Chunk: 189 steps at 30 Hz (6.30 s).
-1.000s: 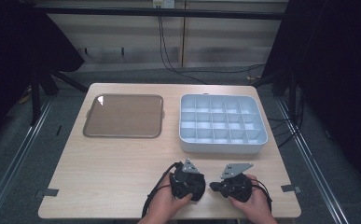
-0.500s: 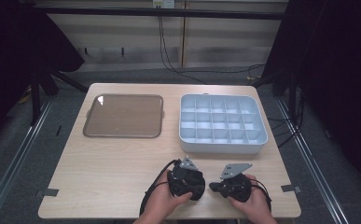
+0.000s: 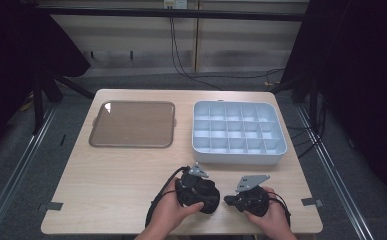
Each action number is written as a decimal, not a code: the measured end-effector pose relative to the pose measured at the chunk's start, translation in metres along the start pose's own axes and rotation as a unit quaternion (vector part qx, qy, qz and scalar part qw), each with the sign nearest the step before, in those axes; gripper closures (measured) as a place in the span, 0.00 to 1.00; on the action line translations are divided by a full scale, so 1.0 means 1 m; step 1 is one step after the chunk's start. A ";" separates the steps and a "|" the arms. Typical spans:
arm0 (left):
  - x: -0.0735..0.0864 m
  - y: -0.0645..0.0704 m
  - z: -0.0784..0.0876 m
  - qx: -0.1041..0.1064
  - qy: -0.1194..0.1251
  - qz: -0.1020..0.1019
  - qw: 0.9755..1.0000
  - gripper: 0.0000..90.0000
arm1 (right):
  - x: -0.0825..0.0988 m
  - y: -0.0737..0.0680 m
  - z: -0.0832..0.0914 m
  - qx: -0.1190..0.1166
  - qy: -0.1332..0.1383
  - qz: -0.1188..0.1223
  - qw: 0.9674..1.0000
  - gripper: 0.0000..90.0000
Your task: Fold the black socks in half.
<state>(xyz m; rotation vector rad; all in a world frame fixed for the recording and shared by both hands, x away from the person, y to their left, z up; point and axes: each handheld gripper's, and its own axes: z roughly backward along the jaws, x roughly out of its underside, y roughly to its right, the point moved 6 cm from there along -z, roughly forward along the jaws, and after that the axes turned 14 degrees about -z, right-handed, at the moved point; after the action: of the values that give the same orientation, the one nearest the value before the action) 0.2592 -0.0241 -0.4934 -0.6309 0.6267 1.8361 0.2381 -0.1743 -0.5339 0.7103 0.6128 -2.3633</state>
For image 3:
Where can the person's left hand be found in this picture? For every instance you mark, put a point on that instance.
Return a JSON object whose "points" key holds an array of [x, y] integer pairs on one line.
{"points": [[169, 213]]}

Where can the grey tape strip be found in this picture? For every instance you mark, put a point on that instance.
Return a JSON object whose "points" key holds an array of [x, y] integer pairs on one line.
{"points": [[311, 202], [51, 206]]}

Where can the white wall socket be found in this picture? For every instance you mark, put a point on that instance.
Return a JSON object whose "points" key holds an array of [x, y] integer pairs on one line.
{"points": [[175, 4]]}

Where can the black horizontal frame bar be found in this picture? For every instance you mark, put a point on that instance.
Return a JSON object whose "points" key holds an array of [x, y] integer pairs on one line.
{"points": [[167, 13]]}

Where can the small black stick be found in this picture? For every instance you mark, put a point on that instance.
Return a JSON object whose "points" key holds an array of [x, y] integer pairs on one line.
{"points": [[63, 139]]}

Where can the person's right hand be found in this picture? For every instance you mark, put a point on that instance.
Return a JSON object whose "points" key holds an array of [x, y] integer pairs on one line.
{"points": [[276, 216]]}

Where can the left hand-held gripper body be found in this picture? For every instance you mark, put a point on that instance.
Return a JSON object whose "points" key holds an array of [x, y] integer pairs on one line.
{"points": [[194, 178]]}

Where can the black metal stand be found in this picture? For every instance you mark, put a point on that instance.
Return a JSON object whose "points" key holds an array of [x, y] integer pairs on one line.
{"points": [[39, 103], [306, 91]]}

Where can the pale blue compartment storage box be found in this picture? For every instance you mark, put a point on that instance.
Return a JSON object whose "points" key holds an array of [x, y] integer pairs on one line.
{"points": [[237, 131]]}

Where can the metal floor rail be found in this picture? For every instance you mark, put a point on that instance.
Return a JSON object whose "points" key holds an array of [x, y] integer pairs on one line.
{"points": [[334, 170], [17, 166]]}

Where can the black sock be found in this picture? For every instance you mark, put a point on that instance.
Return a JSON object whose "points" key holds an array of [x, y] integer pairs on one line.
{"points": [[207, 196]]}

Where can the brown square tray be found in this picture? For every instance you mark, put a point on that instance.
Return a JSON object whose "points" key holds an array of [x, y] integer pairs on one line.
{"points": [[132, 124]]}

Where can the black curtain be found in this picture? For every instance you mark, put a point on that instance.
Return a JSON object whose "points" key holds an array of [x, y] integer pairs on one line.
{"points": [[17, 60], [361, 83]]}

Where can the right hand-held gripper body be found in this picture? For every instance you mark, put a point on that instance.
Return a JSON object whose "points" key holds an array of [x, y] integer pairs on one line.
{"points": [[256, 200]]}

